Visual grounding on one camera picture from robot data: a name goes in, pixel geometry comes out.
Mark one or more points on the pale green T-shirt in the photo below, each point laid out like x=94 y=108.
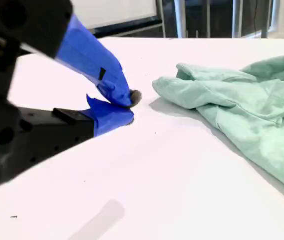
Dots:
x=244 y=112

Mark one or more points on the white metal pole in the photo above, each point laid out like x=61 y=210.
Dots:
x=181 y=18
x=237 y=18

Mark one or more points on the ragged blue taped gripper finger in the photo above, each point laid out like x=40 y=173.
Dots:
x=111 y=117
x=86 y=55

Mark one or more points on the white board with black frame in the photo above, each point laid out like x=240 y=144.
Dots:
x=116 y=11

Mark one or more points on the grey metal stand leg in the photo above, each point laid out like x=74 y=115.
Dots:
x=161 y=20

